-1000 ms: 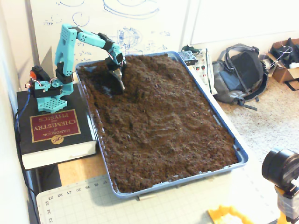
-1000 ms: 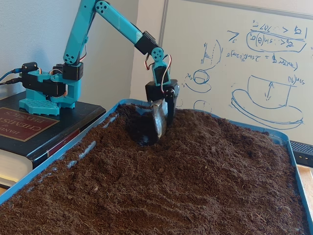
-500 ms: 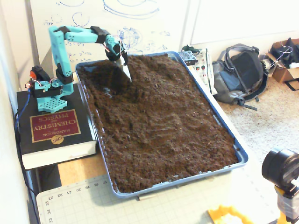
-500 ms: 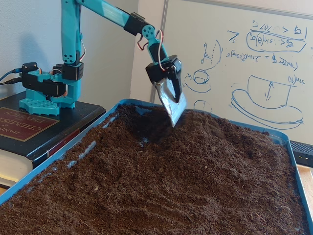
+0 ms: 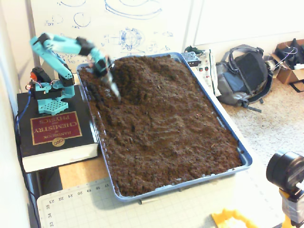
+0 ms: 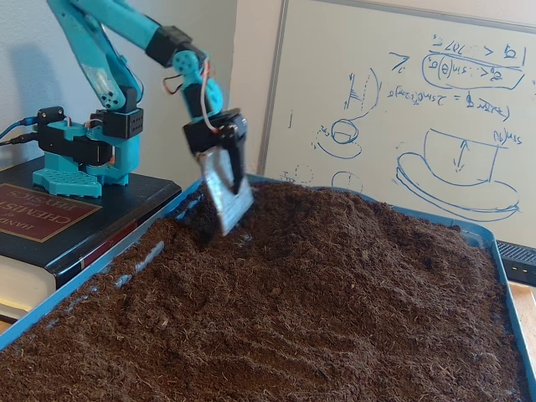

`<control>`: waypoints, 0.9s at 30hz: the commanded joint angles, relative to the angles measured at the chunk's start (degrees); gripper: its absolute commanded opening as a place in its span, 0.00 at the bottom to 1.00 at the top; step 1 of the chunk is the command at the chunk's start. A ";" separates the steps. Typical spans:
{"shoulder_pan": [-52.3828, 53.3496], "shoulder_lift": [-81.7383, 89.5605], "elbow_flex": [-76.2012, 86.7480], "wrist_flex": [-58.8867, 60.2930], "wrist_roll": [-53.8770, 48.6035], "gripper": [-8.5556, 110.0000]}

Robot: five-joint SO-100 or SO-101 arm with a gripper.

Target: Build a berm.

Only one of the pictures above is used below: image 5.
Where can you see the yellow taped camera mount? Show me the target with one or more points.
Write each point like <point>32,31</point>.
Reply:
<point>291,209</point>

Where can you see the grey black backpack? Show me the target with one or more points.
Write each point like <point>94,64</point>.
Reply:
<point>247,71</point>

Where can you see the cardboard box with clutter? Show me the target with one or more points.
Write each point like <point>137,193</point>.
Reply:
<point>288,76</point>

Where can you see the whiteboard with blue sketches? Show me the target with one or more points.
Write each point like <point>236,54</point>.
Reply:
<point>107,23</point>

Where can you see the grey metal tube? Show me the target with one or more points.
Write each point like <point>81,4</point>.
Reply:
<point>148,201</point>

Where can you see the brown soil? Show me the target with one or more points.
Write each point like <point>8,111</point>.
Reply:
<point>166,130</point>

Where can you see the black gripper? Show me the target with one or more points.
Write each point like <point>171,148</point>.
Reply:
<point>105,73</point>

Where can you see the black camera lens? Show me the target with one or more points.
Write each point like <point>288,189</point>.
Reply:
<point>282,171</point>

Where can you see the yellow plastic frame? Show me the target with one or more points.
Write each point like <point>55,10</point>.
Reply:
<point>228,219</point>

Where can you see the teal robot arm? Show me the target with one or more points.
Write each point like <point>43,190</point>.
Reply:
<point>64,45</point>

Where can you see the black chemistry physics handbook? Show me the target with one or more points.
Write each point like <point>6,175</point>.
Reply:
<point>57,128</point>

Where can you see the black perforated box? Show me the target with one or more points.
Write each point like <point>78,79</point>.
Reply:
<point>191,57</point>

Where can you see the blue plastic tray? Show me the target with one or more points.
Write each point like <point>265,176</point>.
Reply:
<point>142,194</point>

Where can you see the pale grid cutting mat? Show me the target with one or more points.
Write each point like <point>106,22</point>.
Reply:
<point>142,213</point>

